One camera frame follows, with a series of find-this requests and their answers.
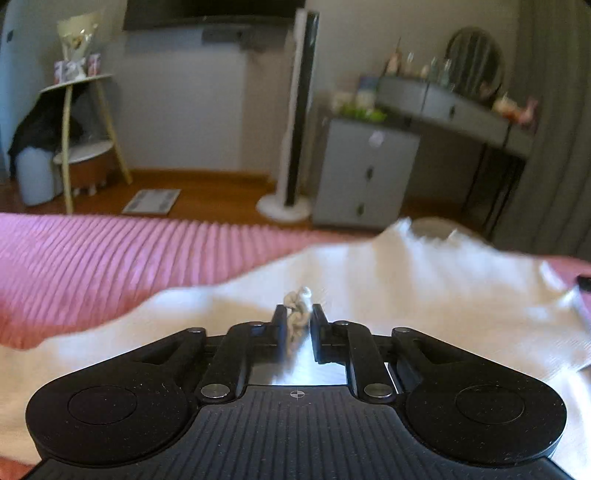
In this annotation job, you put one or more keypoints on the white and black tower fan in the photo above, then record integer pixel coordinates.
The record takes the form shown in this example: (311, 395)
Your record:
(300, 115)

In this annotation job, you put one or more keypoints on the wooden tiered side table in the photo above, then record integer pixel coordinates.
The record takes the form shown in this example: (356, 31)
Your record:
(67, 120)

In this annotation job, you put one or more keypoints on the green and white cabinet clutter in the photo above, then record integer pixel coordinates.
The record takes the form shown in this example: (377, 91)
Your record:
(358, 106)

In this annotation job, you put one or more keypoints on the grey drawer cabinet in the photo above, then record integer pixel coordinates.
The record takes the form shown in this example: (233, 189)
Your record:
(364, 184)

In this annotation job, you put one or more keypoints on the grey floor scale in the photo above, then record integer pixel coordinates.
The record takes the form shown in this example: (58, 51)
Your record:
(151, 201)

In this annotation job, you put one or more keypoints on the round vanity mirror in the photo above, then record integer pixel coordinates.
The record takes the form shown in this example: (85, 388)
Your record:
(475, 60)

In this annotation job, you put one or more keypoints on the brown round basket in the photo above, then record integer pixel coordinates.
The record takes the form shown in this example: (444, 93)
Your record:
(94, 173)

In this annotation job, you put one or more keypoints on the white waste bin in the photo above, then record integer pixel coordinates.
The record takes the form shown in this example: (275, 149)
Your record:
(34, 177)

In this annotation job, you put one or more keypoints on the white small garment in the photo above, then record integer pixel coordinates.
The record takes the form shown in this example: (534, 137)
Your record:
(415, 295)

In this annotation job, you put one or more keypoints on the pink ribbed bedspread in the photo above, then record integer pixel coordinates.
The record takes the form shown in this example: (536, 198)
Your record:
(115, 267)

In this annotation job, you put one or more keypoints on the pink desk toys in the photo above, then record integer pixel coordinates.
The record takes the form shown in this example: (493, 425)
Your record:
(515, 108)

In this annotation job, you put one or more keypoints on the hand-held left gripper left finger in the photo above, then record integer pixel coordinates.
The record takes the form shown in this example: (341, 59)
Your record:
(280, 323)

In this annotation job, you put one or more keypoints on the patterned gift box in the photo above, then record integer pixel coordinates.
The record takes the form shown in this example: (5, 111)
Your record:
(69, 70)

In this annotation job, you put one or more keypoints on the grey curtain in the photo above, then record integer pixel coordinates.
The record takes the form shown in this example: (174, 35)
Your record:
(554, 138)

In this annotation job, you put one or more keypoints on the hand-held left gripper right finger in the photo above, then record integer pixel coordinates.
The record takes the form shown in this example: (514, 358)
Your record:
(317, 323)

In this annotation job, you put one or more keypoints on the wrapped flower bouquet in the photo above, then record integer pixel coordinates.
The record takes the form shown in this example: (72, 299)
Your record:
(78, 34)

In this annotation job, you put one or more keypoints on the grey vanity desk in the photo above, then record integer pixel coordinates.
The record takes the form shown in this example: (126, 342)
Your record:
(461, 110)

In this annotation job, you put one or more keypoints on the black wall television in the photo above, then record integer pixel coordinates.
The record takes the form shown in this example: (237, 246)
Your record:
(207, 11)

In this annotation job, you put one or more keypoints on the row of cosmetic bottles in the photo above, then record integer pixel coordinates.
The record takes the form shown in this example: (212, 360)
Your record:
(415, 67)

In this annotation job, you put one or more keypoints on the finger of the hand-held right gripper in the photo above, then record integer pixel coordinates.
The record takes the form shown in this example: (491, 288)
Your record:
(584, 295)

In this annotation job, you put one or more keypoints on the black cloth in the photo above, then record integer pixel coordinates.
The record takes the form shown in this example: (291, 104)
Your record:
(41, 124)

